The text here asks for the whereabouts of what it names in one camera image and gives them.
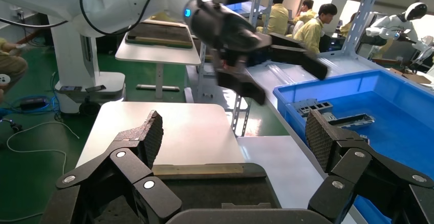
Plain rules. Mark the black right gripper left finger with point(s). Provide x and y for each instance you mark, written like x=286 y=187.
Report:
x=135 y=168

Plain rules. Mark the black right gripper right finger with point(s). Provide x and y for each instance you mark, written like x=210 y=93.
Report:
x=359 y=168

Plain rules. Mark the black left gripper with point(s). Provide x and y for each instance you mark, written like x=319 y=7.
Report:
x=223 y=29

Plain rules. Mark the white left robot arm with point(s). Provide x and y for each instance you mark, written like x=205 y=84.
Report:
x=118 y=2

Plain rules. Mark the silver slotted metal part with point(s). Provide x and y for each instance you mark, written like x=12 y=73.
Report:
x=364 y=137

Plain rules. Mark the dark framed channel part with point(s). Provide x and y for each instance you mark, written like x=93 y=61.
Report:
x=356 y=121

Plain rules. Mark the pale green metal part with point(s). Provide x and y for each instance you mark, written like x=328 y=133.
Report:
x=329 y=116

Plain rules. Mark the dark windowed metal part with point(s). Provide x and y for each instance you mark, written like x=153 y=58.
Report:
x=312 y=106

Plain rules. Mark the person in yellow coat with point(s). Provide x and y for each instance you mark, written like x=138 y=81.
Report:
x=305 y=12
x=312 y=32
x=276 y=17

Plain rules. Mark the blue plastic bin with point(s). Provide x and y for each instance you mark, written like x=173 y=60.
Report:
x=400 y=121

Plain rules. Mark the cardboard box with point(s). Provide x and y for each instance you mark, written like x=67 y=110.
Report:
x=417 y=78

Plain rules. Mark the white table with tray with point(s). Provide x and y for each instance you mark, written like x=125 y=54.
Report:
x=156 y=56

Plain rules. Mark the black tray olive rim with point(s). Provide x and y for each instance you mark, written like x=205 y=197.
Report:
x=159 y=34

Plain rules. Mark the black power adapter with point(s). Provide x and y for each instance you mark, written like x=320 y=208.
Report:
x=34 y=104

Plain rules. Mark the white robot column base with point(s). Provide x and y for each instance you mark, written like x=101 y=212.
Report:
x=73 y=63

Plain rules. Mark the white humanoid robot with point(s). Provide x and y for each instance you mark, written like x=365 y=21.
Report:
x=393 y=24

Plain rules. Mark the person in khaki clothes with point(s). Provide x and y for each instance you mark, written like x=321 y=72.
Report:
x=12 y=65

